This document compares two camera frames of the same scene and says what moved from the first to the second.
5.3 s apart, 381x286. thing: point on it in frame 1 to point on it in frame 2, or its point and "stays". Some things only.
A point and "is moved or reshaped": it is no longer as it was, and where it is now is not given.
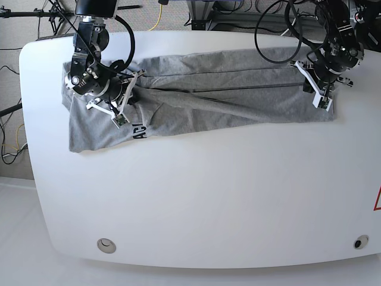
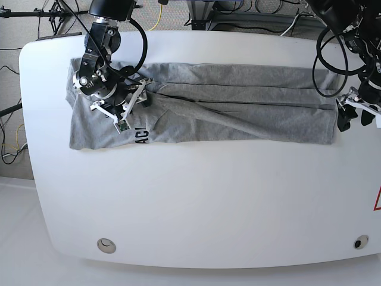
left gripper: [119, 98] to [140, 96]
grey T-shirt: [194, 92] is moved or reshaped
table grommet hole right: [361, 242] stays
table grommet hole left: [106, 245] stays
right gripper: [323, 80] to [368, 96]
